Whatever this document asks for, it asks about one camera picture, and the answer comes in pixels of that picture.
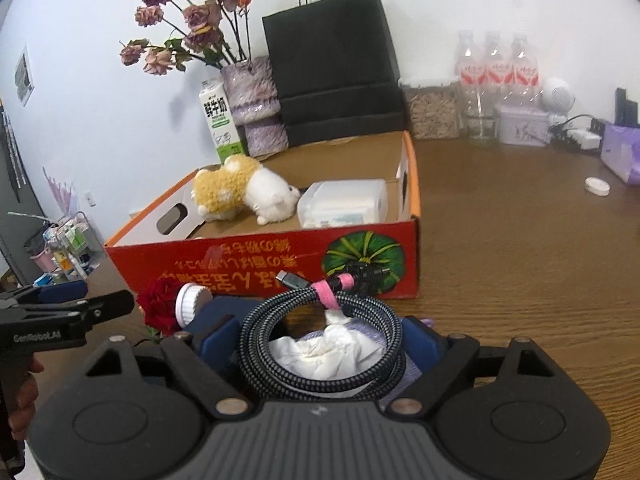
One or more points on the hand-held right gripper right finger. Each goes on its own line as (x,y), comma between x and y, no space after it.
(417,340)

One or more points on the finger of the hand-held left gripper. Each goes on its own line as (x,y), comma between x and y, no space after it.
(62,291)
(112,304)

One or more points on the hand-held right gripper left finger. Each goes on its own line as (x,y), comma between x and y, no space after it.
(220,342)

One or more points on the red artificial rose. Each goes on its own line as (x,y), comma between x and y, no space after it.
(157,302)

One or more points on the red cardboard box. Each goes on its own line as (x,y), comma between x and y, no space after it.
(225,265)

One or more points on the translucent cotton swab box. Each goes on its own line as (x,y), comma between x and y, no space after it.
(345,202)

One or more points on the yellow and white plush toy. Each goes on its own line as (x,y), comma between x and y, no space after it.
(235,187)

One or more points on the wooden desktop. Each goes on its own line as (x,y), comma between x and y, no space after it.
(500,260)

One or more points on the person's left hand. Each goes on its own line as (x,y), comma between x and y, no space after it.
(25,405)

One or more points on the metal rack with bottles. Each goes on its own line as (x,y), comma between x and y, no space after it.
(65,250)

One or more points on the white ribbed bottle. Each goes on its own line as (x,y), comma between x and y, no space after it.
(192,302)

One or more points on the crumpled white tissue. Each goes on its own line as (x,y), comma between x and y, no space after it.
(320,355)

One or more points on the dark grey cabinet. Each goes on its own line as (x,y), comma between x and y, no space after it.
(15,200)

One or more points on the green and white milk carton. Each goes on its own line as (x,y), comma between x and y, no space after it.
(220,120)

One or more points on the clear drinking glass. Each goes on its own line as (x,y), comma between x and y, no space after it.
(480,130)

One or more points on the clear jar of pellets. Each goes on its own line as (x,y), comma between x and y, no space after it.
(432,112)

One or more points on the small white round cap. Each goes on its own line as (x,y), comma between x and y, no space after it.
(597,186)

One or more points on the white patterned tin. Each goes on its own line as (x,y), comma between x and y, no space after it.
(525,127)

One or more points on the purple marbled vase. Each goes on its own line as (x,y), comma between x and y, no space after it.
(255,100)

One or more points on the white power strip with plugs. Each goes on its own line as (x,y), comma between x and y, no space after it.
(582,137)

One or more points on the water bottle red label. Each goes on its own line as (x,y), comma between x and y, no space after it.
(526,77)
(497,75)
(470,75)

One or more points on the purple tissue pack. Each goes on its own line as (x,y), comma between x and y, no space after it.
(622,152)

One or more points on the white round speaker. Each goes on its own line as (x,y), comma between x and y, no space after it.
(559,95)

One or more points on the black paper bag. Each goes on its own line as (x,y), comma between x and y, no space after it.
(330,60)

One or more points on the dried rose bouquet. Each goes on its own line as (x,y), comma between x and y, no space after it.
(200,20)

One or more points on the black upright device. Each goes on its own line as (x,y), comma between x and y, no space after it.
(627,107)

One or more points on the white wall socket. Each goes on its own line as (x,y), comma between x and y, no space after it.
(91,199)

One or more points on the pink wall decoration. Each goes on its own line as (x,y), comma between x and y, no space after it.
(60,192)

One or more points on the wall poster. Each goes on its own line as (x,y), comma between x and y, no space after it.
(23,75)

